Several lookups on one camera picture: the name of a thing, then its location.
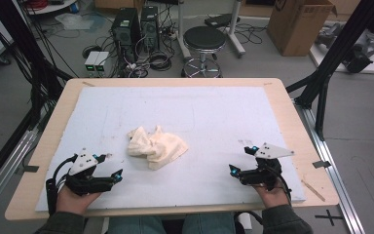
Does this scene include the person's left leg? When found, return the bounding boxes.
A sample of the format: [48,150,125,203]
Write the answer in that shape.
[106,215,168,234]

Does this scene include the person's left hand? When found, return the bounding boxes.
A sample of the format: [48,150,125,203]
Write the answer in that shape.
[56,185,102,216]

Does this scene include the white power supply box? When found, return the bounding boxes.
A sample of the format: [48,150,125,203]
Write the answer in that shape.
[84,50,101,73]
[93,51,111,73]

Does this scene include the person's right hand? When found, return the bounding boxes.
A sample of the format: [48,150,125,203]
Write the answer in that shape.
[252,182,292,210]

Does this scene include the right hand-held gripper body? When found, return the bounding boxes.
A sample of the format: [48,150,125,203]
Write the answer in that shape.
[239,141,296,192]

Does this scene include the loose black floor cables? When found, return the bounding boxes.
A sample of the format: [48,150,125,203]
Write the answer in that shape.
[233,21,268,46]

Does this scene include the coiled black cable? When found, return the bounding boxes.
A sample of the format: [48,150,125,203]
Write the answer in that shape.
[148,50,173,72]

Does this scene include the person's leg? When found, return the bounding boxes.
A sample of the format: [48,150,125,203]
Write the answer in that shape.
[181,212,237,234]
[106,215,168,234]

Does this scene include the black tape strip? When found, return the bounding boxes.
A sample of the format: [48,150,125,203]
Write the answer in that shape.
[15,164,40,176]
[312,159,333,170]

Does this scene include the black flat case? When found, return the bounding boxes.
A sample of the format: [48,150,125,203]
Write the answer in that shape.
[204,13,242,29]

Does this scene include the black computer tower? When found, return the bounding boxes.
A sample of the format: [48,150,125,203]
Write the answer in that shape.
[139,5,161,54]
[111,7,141,63]

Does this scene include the white metal stand leg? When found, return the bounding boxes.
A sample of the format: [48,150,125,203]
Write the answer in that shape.
[228,0,246,59]

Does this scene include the black tape cross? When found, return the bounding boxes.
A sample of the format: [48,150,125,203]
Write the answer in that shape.
[314,209,344,227]

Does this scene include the white round table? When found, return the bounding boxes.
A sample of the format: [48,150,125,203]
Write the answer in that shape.
[24,0,79,16]

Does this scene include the brown cardboard box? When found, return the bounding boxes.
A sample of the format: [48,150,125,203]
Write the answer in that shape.
[266,0,338,58]

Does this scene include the black metal frame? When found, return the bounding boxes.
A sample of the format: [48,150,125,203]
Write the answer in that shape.
[285,0,374,141]
[0,0,74,132]

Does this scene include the cream printed towel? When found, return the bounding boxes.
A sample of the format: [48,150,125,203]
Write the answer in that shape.
[126,125,189,171]

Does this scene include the white foam mat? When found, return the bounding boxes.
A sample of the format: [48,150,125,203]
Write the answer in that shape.
[34,86,307,213]

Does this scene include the thin wooden stick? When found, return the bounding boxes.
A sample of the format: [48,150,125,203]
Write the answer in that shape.
[300,178,326,203]

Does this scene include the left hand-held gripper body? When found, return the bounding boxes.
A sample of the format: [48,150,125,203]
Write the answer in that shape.
[64,147,115,197]

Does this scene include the person's right leg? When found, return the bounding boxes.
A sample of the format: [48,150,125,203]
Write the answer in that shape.
[181,212,237,234]

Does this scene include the clear plastic sheet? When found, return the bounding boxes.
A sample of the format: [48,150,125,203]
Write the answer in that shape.
[55,12,107,32]

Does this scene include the black round stool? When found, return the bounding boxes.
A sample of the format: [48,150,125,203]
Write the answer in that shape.
[180,25,228,79]

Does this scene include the aluminium rail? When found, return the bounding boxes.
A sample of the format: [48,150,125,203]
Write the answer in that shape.
[0,128,41,222]
[293,98,366,234]

